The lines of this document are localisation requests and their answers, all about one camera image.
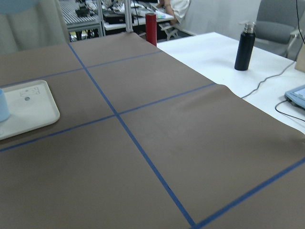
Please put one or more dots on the blue plastic cup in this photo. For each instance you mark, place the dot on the blue plastic cup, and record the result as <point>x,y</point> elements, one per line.
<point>4,109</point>

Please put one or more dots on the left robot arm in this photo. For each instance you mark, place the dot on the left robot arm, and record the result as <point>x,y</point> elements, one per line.
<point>29,24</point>

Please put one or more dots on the red bottle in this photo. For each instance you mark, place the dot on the red bottle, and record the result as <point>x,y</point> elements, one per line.
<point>151,28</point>

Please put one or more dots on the cream tray with bunny print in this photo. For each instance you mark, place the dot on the cream tray with bunny print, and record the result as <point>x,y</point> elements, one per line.
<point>31,106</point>

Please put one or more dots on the black water bottle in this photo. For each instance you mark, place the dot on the black water bottle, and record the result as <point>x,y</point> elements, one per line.
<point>245,47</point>

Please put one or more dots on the grey office chair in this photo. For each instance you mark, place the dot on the grey office chair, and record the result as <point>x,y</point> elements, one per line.
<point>277,27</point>

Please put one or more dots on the aluminium frame side table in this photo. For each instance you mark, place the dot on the aluminium frame side table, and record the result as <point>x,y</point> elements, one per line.
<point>77,23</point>

